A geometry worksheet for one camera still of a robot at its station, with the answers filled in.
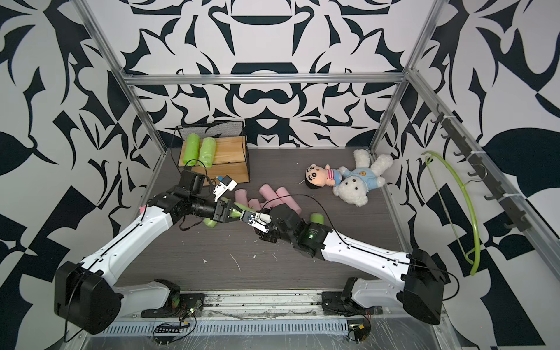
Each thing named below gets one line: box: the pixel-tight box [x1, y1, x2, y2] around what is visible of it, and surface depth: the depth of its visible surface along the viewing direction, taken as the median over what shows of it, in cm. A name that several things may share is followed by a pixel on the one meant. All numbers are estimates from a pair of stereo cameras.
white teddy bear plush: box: [332, 148, 394, 207], surface depth 99 cm
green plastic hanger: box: [420, 151, 481, 276], surface depth 63 cm
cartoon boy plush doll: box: [304, 164, 343, 190], surface depth 102 cm
